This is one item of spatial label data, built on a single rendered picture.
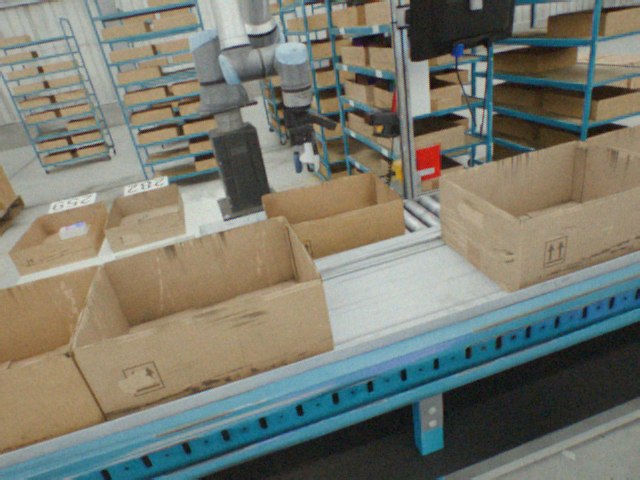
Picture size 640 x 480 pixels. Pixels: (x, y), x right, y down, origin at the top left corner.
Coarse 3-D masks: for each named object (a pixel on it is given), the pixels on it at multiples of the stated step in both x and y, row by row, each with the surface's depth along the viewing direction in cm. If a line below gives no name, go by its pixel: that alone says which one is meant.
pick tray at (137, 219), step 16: (144, 192) 197; (160, 192) 199; (176, 192) 201; (112, 208) 184; (128, 208) 197; (144, 208) 200; (160, 208) 200; (176, 208) 197; (112, 224) 177; (128, 224) 163; (144, 224) 165; (160, 224) 167; (176, 224) 168; (112, 240) 164; (128, 240) 165; (144, 240) 167; (160, 240) 169
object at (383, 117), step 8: (368, 112) 157; (376, 112) 155; (384, 112) 155; (392, 112) 156; (368, 120) 156; (376, 120) 155; (384, 120) 156; (392, 120) 157; (384, 128) 159; (392, 128) 160
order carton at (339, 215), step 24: (288, 192) 148; (312, 192) 150; (336, 192) 152; (360, 192) 154; (384, 192) 142; (288, 216) 152; (312, 216) 154; (336, 216) 124; (360, 216) 125; (384, 216) 127; (312, 240) 125; (336, 240) 127; (360, 240) 129; (384, 240) 130
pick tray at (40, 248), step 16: (80, 208) 192; (96, 208) 194; (32, 224) 181; (48, 224) 191; (64, 224) 193; (96, 224) 174; (32, 240) 177; (48, 240) 187; (64, 240) 159; (80, 240) 161; (96, 240) 169; (16, 256) 157; (32, 256) 158; (48, 256) 160; (64, 256) 162; (80, 256) 163; (96, 256) 165; (32, 272) 161
